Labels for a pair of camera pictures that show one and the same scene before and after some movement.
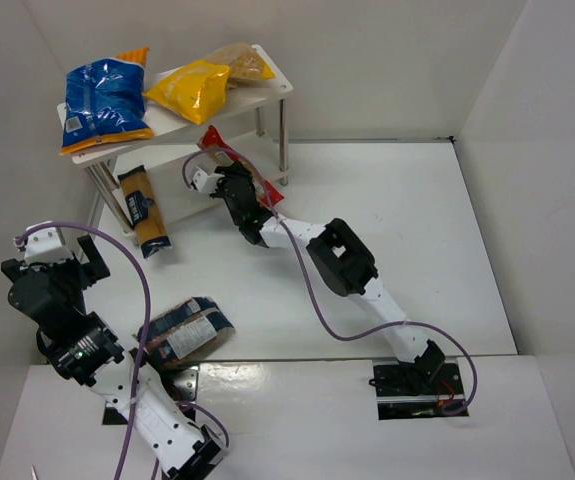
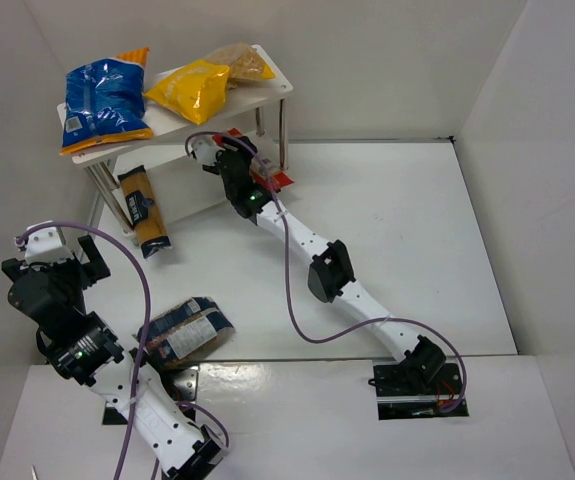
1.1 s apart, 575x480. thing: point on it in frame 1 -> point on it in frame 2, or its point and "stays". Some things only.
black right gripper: (228, 181) -> (227, 163)
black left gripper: (60, 270) stays
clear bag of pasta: (244, 64) stays
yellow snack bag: (197, 90) stays
